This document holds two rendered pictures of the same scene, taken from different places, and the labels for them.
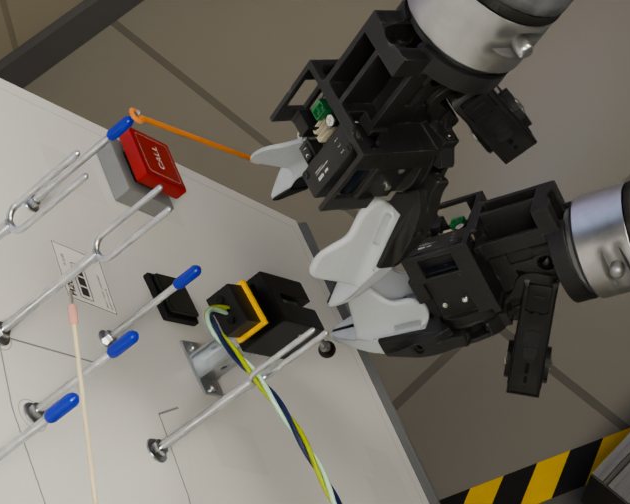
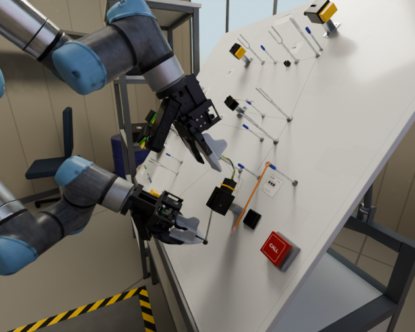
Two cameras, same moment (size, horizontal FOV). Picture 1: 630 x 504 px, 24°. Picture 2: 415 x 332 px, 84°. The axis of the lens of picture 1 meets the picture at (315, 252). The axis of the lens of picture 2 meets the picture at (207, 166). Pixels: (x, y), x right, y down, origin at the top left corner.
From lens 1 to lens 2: 1.21 m
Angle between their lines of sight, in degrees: 102
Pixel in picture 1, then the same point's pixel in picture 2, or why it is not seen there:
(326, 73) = (205, 106)
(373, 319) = (191, 222)
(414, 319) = (179, 217)
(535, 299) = not seen: hidden behind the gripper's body
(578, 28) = not seen: outside the picture
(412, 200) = not seen: hidden behind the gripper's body
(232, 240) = (244, 298)
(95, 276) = (270, 191)
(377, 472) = (190, 259)
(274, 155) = (220, 145)
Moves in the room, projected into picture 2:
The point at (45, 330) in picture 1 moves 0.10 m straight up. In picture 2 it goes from (270, 157) to (273, 120)
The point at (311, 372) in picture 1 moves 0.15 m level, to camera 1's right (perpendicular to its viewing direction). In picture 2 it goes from (210, 271) to (152, 273)
